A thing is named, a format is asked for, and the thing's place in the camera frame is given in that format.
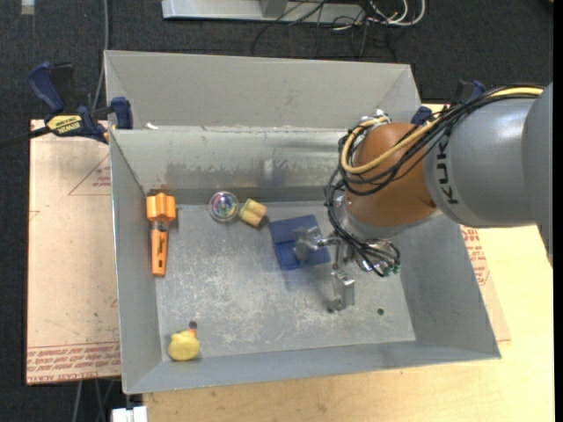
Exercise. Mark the yellow rubber duck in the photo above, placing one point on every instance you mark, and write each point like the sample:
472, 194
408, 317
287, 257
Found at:
182, 346

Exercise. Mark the brown cardboard board, red print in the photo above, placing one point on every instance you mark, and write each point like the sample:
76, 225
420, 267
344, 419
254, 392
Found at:
70, 253

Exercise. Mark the grey metal bin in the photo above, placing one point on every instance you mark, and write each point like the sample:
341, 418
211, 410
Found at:
246, 288

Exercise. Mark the orange hand tool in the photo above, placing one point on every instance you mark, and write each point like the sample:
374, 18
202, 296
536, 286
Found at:
160, 235

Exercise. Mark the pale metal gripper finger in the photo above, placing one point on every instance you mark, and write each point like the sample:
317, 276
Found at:
342, 292
304, 243

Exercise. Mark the pale yellow sponge block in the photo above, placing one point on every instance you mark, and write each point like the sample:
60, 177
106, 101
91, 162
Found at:
251, 213

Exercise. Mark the clear glass ball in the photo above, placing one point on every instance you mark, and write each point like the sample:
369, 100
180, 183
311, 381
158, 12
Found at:
223, 207

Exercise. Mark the blue sponge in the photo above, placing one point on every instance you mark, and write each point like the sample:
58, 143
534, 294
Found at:
286, 244

